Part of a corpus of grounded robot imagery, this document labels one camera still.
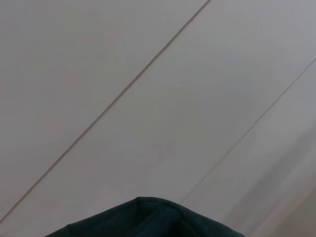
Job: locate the teal insulated lunch bag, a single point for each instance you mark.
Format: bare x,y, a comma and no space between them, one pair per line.
148,222

